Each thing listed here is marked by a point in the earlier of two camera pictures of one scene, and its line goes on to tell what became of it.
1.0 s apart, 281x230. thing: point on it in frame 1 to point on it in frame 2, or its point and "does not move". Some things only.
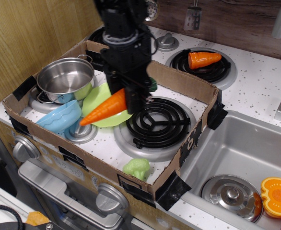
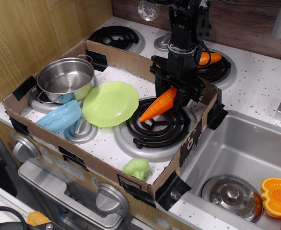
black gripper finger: (136, 96) to (181, 97)
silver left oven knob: (24, 149) does not move
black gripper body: (126, 59) to (180, 70)
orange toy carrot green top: (118, 101) to (163, 102)
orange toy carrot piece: (196, 59) does not move
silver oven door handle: (46, 183) does not move
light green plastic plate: (94, 96) does not move
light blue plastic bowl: (63, 118) does not move
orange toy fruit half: (277, 197) does not move
